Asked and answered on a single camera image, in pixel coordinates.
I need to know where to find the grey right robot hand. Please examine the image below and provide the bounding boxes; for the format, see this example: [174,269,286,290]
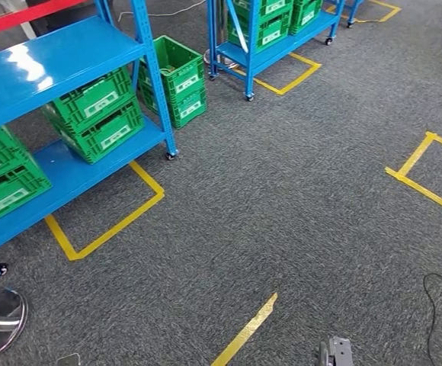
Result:
[317,336,354,366]

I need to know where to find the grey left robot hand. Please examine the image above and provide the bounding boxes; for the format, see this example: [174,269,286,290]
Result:
[56,352,82,366]

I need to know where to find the blue metal shelf rack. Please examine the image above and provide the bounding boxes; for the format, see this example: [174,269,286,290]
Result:
[205,0,347,102]
[0,0,180,282]
[344,0,365,29]

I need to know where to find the yellow floor tape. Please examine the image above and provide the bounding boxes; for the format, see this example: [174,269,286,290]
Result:
[232,52,323,96]
[385,130,442,221]
[324,0,402,24]
[210,292,279,366]
[43,160,166,262]

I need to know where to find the red barrier belt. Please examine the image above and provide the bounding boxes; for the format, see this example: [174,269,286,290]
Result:
[0,0,88,40]

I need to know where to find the white floor cable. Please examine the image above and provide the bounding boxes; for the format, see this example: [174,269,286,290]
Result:
[117,0,207,24]

